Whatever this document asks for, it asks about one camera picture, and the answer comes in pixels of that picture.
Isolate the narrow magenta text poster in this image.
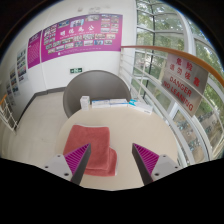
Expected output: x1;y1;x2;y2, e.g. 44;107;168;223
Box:
27;30;43;70

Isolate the pink towel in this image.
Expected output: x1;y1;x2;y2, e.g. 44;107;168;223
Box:
62;124;119;177

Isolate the red-lettered warning sign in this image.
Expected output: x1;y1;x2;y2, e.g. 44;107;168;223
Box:
160;53;210;117

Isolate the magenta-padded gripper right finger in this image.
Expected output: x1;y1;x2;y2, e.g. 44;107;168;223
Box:
131;143;183;186

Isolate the small upright white box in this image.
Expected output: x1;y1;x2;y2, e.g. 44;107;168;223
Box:
79;95;91;111

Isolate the white netted stair railing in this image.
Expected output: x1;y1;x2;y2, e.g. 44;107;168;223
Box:
0;94;19;133

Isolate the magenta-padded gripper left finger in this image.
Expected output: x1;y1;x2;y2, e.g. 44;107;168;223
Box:
42;143;92;186

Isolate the long flat white box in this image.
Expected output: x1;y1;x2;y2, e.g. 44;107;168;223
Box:
109;98;130;108
91;99;112;110

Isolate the white photo wall poster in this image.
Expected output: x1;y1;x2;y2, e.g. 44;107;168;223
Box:
4;80;12;98
16;47;29;84
8;66;18;96

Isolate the blue and white flat box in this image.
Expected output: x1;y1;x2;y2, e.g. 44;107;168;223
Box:
127;99;155;115

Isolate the green exit sign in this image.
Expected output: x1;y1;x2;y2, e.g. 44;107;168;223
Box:
69;67;84;75

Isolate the grey tub chair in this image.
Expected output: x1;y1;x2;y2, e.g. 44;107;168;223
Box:
62;69;132;120

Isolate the large magenta photo poster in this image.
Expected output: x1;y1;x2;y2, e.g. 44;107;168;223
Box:
40;13;124;64

